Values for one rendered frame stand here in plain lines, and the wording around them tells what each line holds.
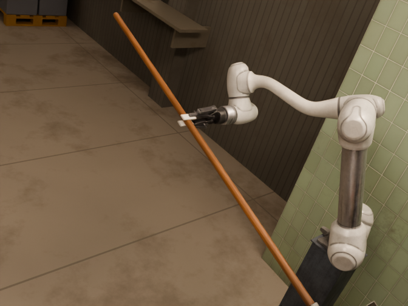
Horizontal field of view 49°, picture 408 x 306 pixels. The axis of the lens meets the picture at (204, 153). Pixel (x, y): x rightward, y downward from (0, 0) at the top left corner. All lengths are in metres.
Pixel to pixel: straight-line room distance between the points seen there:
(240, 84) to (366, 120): 0.63
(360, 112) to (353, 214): 0.47
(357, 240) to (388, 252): 0.88
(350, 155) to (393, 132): 0.88
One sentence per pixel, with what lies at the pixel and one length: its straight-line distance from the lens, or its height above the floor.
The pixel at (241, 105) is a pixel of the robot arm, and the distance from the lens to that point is 2.12.
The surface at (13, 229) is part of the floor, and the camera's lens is 3.43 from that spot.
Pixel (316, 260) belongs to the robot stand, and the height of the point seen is 0.91.
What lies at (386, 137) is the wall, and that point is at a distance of 2.77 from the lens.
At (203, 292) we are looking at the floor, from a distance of 3.24.
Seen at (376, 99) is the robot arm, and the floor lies 1.80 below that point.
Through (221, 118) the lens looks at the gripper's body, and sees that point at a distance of 2.05.
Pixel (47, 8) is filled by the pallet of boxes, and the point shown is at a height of 0.25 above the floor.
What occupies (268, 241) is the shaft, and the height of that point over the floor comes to 1.33.
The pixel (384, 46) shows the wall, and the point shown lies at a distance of 2.76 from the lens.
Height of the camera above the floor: 2.38
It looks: 31 degrees down
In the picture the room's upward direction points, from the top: 17 degrees clockwise
